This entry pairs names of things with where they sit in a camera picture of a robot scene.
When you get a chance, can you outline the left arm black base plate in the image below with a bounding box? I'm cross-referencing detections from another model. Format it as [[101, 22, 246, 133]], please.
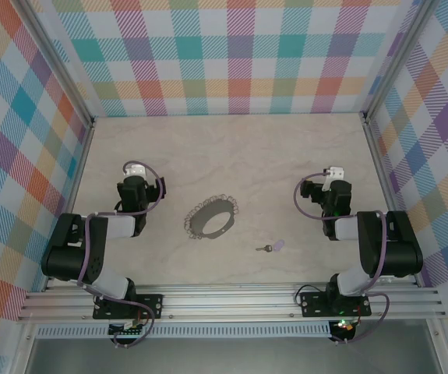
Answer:
[[93, 292, 164, 320]]

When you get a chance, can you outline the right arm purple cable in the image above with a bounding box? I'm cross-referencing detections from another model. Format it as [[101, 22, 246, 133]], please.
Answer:
[[293, 170, 391, 346]]

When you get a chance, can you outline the white slotted cable duct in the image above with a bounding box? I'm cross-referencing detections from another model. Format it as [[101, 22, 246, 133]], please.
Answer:
[[36, 321, 332, 339]]

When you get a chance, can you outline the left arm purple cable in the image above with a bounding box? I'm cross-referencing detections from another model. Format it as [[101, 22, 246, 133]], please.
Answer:
[[76, 160, 166, 350]]

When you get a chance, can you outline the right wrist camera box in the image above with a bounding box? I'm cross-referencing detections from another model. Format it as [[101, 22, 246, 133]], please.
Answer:
[[323, 166, 345, 192]]

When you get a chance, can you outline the aluminium corner post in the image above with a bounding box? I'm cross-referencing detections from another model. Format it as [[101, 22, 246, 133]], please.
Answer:
[[362, 0, 441, 122], [12, 0, 96, 125]]

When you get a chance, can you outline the small key with purple tag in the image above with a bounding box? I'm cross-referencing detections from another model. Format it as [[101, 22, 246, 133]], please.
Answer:
[[255, 238, 286, 253]]

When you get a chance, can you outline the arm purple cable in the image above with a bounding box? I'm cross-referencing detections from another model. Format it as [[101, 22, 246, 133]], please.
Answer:
[[76, 160, 166, 350], [293, 170, 391, 346]]

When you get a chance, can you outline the aluminium side rail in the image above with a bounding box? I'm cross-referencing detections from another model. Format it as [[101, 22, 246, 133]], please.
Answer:
[[43, 116, 97, 292], [363, 112, 419, 288]]

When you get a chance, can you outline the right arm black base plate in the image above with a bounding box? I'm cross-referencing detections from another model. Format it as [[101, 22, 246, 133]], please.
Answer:
[[299, 291, 372, 319]]

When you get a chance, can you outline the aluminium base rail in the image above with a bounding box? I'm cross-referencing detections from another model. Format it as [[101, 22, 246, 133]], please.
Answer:
[[16, 283, 446, 323]]

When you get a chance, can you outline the metal keyring plate with rings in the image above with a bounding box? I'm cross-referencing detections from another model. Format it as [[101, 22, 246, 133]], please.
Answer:
[[183, 194, 240, 241]]

